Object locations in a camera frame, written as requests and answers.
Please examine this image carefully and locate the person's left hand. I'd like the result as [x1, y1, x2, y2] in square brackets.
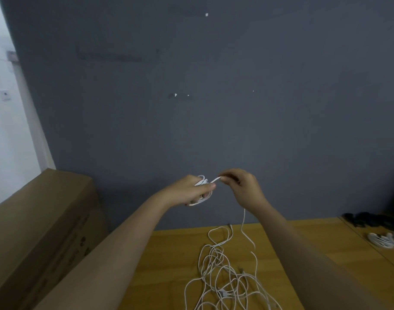
[152, 174, 218, 209]

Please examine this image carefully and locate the person's right hand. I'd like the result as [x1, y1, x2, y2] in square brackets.
[218, 168, 271, 215]

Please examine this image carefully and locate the tangle of white cables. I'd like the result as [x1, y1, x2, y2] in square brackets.
[183, 223, 283, 310]

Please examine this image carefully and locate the person's left forearm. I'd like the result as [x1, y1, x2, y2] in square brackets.
[34, 195, 171, 310]

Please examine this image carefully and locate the person's right forearm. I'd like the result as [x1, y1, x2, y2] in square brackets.
[256, 203, 392, 310]

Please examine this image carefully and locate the plain brown cardboard box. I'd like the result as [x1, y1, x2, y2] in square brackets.
[0, 168, 110, 310]

